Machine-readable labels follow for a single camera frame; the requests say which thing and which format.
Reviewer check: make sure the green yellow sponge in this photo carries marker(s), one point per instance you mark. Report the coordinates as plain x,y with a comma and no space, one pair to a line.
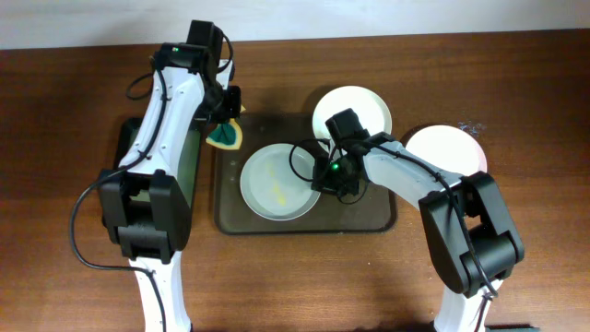
227,135

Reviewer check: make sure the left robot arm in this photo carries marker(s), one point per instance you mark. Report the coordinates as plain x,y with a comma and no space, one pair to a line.
147,200

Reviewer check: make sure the white plate yellow stain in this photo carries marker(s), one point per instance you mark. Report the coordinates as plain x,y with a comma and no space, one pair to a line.
448,148

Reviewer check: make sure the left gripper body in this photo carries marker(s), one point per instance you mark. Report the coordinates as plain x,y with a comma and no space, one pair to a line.
221,104

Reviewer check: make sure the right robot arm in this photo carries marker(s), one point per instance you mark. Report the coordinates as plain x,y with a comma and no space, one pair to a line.
473,242

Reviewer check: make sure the grey plate yellow stain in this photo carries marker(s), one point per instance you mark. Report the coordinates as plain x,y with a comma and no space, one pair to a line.
271,189

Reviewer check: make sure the black water tray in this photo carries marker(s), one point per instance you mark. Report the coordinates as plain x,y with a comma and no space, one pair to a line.
189,160

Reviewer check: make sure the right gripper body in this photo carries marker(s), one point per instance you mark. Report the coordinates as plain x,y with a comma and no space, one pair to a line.
334,177

